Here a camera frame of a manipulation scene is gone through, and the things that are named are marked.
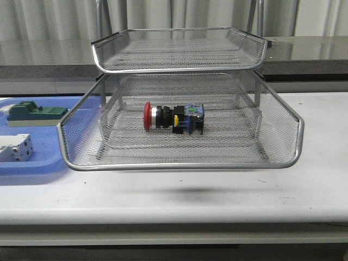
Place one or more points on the red emergency stop button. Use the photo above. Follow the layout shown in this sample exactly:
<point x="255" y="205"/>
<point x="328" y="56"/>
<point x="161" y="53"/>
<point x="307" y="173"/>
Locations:
<point x="182" y="118"/>

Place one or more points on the silver mesh tray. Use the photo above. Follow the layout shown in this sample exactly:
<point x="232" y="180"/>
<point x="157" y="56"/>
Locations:
<point x="279" y="139"/>
<point x="176" y="50"/>
<point x="222" y="129"/>

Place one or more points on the silver mesh bottom tray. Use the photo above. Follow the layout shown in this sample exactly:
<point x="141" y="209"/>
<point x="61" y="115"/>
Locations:
<point x="222" y="129"/>

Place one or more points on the silver mesh top tray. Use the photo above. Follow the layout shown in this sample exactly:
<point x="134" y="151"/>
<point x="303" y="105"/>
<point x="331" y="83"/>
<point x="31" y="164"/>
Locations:
<point x="176" y="50"/>

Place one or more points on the blue plastic tray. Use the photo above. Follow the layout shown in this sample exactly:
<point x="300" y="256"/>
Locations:
<point x="75" y="141"/>

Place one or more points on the green terminal block module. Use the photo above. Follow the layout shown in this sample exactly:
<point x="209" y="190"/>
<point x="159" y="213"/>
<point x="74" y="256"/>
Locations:
<point x="28" y="113"/>

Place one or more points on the white circuit breaker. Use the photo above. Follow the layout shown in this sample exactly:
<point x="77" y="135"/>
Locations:
<point x="16" y="148"/>

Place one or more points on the grey metal rack frame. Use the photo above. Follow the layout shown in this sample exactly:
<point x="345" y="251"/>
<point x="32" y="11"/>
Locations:
<point x="179" y="96"/>

